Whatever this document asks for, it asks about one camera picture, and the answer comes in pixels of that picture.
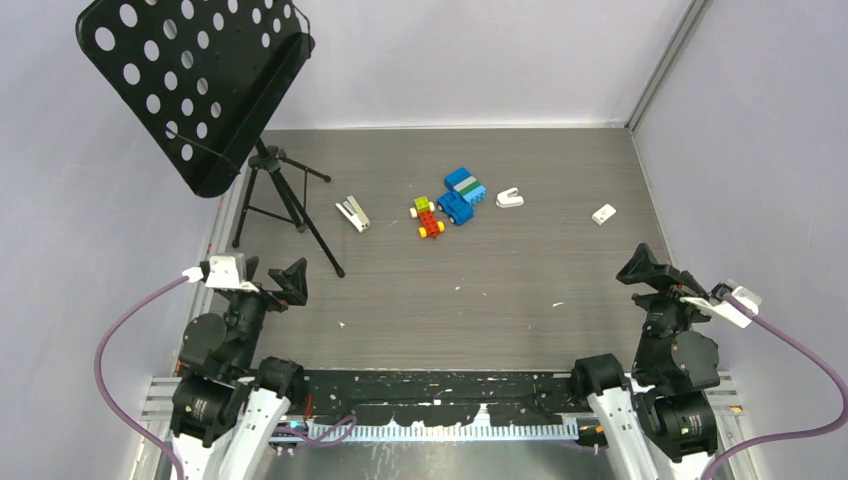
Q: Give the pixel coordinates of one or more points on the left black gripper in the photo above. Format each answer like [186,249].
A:
[292,281]

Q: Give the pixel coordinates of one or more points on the red yellow toy brick car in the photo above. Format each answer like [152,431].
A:
[423,210]

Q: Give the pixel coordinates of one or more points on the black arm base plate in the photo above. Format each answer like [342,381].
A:
[436,398]

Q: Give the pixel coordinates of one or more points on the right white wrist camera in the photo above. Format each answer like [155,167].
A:
[729,301]

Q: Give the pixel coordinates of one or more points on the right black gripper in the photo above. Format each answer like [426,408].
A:
[644,265]

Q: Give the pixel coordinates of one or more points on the white staple box sleeve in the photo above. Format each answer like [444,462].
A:
[603,214]

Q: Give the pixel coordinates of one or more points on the white and green stapler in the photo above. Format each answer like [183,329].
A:
[353,212]

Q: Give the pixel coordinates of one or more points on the slotted cable duct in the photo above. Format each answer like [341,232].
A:
[474,431]

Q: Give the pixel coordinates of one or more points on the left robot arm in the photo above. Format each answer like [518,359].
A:
[226,405]

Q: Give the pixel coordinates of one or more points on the black perforated music stand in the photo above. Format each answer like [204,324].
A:
[204,79]

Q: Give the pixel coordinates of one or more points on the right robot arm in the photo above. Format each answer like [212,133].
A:
[657,420]

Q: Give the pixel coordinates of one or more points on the blue toy brick truck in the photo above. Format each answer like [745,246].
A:
[463,192]

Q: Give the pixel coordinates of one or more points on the white staple remover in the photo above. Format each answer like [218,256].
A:
[509,198]

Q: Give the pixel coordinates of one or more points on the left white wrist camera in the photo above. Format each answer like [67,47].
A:
[226,271]

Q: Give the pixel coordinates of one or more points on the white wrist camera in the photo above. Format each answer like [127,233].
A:
[729,301]
[226,271]

